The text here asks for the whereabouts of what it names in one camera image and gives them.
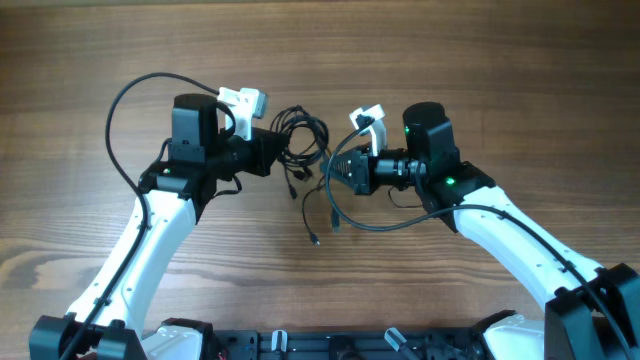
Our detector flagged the black USB cable bundle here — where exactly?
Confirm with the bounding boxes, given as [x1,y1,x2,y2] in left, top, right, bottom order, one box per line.
[268,104,342,247]

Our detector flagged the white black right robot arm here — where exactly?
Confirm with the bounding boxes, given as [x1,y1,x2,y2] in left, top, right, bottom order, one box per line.
[321,102,639,359]

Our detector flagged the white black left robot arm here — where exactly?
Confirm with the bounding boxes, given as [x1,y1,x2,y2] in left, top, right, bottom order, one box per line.
[29,87,288,359]

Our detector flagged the black right camera cable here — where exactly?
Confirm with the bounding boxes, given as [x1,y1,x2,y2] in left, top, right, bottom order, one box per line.
[324,115,636,360]

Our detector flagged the black camera cable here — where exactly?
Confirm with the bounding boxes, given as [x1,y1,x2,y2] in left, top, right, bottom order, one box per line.
[324,115,636,360]
[58,72,221,360]

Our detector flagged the black left camera cable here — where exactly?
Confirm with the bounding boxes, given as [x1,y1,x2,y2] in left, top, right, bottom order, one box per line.
[58,72,221,360]

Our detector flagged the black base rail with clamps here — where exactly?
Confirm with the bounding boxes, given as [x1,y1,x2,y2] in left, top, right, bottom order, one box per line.
[215,328,488,360]

